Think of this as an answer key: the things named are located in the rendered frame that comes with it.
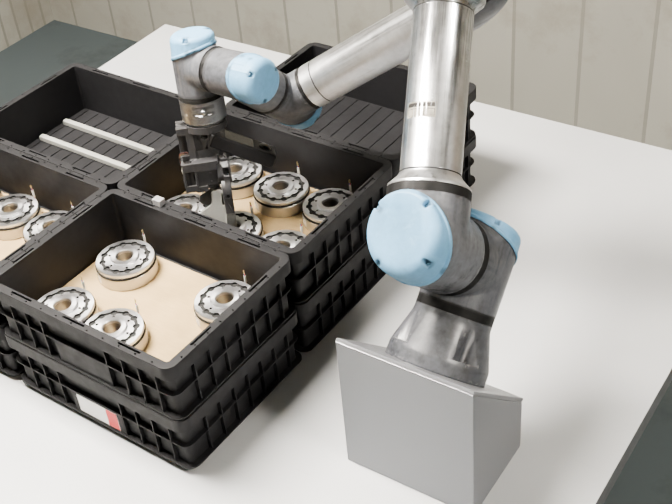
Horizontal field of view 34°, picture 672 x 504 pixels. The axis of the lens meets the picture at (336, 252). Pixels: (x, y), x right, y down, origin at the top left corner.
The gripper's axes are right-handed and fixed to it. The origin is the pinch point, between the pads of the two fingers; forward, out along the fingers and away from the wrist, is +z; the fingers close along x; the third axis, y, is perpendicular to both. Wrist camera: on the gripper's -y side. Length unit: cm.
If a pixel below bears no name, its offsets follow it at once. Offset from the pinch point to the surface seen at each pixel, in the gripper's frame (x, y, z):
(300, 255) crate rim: 22.1, -9.7, -3.9
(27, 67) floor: -250, 72, 52
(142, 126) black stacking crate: -40.7, 15.7, -3.5
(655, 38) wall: -112, -126, 22
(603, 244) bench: 3, -68, 15
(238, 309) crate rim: 33.4, 1.1, -2.9
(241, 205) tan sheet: -7.7, -1.8, 1.1
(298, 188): -5.3, -12.5, -1.9
